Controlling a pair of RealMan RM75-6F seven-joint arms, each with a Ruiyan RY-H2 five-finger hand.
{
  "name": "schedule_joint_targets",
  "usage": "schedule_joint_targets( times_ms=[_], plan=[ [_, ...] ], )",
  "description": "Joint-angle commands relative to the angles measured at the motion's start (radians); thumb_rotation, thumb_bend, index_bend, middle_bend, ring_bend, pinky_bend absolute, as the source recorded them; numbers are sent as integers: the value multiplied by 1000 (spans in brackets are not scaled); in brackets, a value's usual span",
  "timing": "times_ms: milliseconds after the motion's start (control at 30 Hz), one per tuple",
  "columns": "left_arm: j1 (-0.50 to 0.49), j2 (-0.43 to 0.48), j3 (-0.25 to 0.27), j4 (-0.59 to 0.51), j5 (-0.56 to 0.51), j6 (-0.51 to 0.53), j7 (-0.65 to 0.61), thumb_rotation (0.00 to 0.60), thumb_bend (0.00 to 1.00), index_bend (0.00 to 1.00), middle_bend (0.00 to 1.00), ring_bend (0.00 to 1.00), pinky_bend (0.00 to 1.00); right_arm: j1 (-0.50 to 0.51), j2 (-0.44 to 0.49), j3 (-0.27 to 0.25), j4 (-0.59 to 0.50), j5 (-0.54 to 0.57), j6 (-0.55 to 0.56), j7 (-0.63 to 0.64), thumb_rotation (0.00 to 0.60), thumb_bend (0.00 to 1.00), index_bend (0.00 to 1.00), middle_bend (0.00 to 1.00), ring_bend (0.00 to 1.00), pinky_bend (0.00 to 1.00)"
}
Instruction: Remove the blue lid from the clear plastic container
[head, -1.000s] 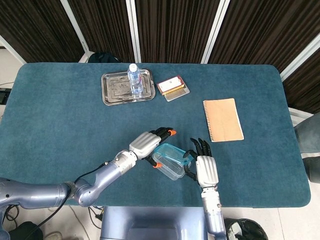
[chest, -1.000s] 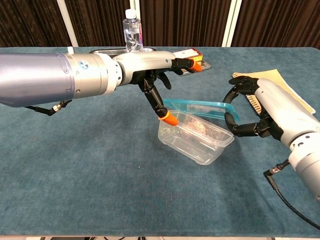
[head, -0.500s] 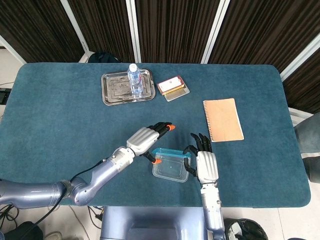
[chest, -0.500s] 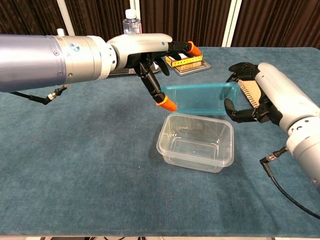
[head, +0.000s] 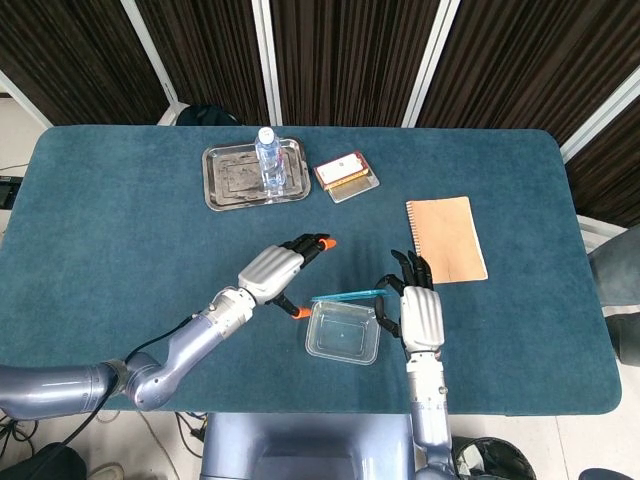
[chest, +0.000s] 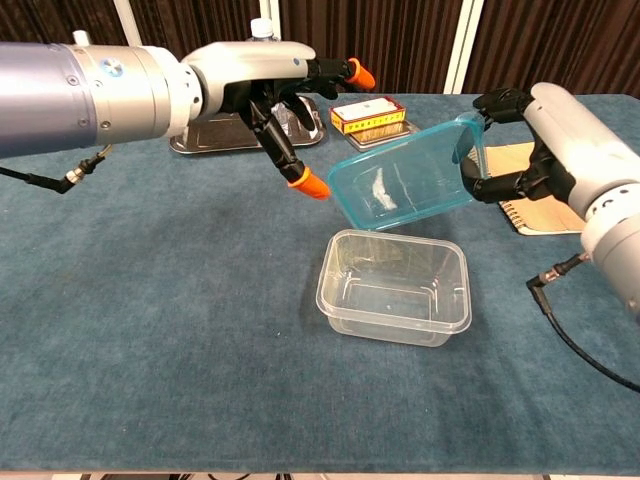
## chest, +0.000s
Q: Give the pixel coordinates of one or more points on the right silver hand black fingers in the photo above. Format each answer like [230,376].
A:
[575,140]

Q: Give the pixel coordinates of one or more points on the left silver hand orange fingertips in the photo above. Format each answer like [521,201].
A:
[250,65]

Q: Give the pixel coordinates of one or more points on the transparent blue plastic lid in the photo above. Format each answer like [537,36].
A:
[410,175]

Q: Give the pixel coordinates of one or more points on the clear plastic container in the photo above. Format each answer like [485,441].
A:
[395,300]

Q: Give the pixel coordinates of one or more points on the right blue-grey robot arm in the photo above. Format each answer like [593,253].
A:
[620,240]

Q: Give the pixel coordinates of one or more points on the red yellow white-topped box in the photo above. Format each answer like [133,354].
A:
[365,112]

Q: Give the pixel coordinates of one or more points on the clear plastic water bottle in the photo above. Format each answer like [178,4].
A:
[262,27]

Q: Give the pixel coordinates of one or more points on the dark slatted partition panel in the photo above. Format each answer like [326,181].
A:
[50,20]
[400,45]
[575,40]
[200,20]

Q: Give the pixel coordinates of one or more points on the stainless steel tray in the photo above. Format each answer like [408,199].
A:
[220,140]

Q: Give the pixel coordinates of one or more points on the brown spiral notebook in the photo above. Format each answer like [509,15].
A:
[550,217]

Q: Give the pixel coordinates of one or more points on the flat silver metal tin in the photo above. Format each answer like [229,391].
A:
[380,140]

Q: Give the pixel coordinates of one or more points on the teal table cloth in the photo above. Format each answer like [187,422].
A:
[150,375]

